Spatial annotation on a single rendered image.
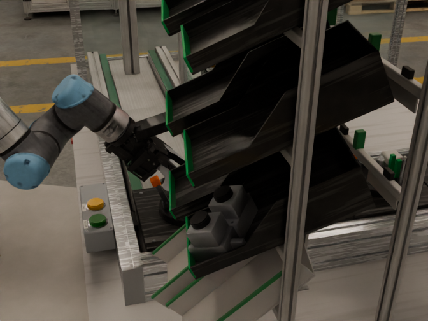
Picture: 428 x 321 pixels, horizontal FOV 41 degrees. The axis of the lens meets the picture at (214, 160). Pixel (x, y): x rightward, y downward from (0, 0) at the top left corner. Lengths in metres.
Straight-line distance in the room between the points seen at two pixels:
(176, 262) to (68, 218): 0.50
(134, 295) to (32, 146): 0.40
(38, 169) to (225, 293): 0.41
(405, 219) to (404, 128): 1.26
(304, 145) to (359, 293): 0.70
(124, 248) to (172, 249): 0.16
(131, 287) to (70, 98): 0.42
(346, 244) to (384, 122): 0.84
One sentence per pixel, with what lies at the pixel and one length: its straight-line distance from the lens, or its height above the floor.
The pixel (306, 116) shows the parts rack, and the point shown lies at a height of 1.46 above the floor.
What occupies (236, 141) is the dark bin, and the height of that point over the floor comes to 1.38.
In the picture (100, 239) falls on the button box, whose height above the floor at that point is 0.94.
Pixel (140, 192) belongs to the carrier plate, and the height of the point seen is 0.97.
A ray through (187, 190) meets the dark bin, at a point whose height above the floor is 1.20.
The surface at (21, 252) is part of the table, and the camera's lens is 1.49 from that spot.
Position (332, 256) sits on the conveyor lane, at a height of 0.90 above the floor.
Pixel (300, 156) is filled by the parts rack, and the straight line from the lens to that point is 0.71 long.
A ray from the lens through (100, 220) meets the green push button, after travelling 1.35.
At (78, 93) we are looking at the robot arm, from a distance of 1.15.
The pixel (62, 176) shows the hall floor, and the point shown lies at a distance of 3.45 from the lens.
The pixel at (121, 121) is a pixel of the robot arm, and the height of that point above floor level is 1.24.
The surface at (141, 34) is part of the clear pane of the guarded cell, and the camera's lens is 2.56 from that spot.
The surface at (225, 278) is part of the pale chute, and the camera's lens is 1.02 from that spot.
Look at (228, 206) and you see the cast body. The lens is 0.84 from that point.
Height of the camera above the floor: 1.76
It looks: 30 degrees down
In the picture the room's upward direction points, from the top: straight up
